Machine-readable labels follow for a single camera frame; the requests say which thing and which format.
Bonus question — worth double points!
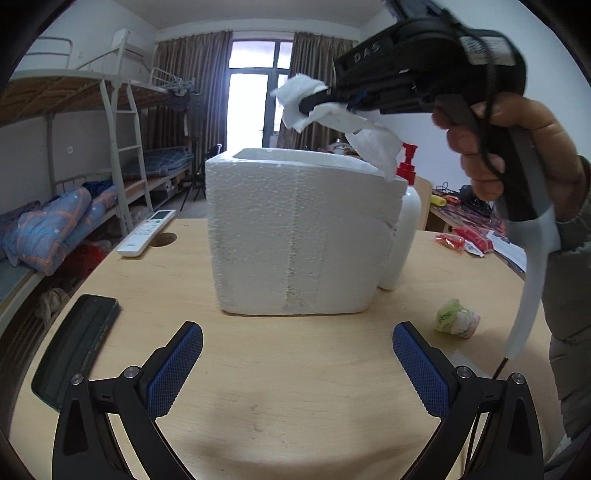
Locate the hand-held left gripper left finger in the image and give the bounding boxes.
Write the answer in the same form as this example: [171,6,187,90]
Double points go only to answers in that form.
[52,320,205,480]

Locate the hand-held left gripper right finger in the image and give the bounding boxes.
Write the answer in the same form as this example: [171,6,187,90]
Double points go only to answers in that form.
[392,322,548,480]

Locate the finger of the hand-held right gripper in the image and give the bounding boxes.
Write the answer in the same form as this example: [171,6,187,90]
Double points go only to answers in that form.
[299,85,356,116]

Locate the white tissue paper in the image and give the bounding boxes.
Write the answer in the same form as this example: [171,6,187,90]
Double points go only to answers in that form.
[270,73,402,182]

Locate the white foam box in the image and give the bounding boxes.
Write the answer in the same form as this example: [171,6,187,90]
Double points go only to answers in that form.
[204,148,409,315]

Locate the person's right forearm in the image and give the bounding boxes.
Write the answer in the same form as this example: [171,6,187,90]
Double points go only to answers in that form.
[542,154,591,467]

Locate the person's right hand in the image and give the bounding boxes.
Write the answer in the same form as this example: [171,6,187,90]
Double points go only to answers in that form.
[433,91,586,222]

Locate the brown curtain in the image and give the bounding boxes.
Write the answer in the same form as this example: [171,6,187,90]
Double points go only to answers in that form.
[277,31,358,151]
[154,31,233,153]

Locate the crumpled green white wrapper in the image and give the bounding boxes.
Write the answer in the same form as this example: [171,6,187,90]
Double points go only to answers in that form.
[434,298,481,339]

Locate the glass balcony door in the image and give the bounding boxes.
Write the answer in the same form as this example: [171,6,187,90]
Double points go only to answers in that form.
[226,41,294,148]

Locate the black smartphone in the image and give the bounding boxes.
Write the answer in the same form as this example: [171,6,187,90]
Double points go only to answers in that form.
[31,294,121,411]

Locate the white red pump bottle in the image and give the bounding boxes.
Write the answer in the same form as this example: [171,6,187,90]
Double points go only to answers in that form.
[378,143,422,291]

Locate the dark hanging clothes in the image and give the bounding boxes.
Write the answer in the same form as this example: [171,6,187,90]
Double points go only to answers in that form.
[168,88,192,114]

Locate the black folding chair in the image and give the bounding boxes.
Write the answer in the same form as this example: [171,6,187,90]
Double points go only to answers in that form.
[180,144,225,210]

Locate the white remote control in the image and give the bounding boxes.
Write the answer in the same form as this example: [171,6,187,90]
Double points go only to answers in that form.
[116,209,177,257]

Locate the red cloth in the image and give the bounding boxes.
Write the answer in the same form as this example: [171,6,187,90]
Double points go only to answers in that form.
[60,244,109,282]

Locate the red white snack packet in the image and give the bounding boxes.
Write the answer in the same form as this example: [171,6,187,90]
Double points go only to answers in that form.
[455,226,495,257]

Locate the beige cloth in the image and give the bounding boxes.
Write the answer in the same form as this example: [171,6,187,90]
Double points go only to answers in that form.
[34,287,70,319]

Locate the printed paper leaflet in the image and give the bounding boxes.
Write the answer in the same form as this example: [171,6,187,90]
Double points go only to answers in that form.
[485,231,527,273]

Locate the cluttered wooden desk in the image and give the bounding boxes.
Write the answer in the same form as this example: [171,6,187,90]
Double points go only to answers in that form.
[427,178,527,278]

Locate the short metal bunk bed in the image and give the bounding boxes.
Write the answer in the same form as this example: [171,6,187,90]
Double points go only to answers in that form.
[115,65,199,204]

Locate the blue plaid bedding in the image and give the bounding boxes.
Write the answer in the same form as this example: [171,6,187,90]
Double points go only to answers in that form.
[122,147,195,182]

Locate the white air conditioner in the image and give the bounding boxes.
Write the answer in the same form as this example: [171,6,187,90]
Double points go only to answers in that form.
[113,28,158,58]

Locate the white metal ladder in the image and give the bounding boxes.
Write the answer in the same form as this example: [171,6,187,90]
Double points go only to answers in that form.
[99,78,153,236]

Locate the blue patterned quilt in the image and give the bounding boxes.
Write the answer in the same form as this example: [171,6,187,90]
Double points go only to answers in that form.
[0,187,118,277]

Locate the long metal bunk bed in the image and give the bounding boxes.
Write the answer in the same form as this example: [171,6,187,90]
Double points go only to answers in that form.
[0,37,153,324]

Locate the white strap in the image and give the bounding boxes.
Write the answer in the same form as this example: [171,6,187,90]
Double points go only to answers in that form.
[505,203,561,361]

